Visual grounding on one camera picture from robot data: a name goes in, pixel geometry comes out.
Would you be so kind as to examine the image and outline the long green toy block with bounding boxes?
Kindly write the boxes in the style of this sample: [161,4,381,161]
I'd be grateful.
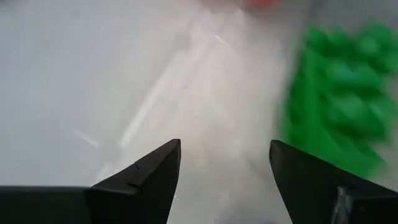
[279,27,386,180]

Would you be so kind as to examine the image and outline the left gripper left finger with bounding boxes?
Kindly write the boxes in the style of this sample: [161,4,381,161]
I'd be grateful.
[0,138,182,224]

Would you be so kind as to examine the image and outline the white table mat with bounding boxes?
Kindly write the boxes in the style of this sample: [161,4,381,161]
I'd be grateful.
[0,0,398,224]

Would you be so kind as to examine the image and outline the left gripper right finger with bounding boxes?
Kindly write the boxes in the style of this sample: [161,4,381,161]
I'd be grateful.
[269,139,398,224]

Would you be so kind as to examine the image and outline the red toy block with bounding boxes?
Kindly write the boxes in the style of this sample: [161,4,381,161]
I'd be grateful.
[245,0,280,9]

